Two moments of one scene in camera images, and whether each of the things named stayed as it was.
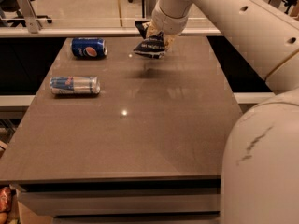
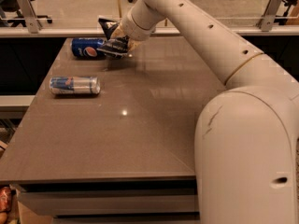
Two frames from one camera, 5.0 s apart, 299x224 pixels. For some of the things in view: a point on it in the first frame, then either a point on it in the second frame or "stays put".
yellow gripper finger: (152, 29) to (119, 32)
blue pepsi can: (89, 48) stays put
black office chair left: (9, 3) stays put
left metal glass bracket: (33, 21) stays put
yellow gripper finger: (169, 38) to (133, 44)
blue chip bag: (152, 46) to (115, 47)
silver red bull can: (64, 85) stays put
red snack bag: (6, 199) stays put
